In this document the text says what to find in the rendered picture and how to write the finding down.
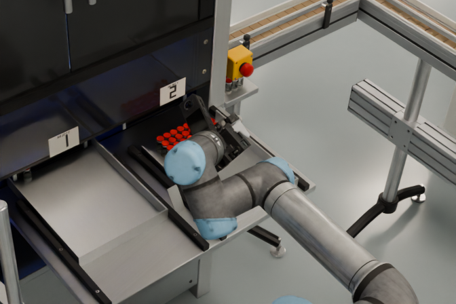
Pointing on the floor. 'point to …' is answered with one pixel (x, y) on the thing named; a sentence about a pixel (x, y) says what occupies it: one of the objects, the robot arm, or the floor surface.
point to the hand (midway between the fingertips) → (229, 121)
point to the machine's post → (216, 78)
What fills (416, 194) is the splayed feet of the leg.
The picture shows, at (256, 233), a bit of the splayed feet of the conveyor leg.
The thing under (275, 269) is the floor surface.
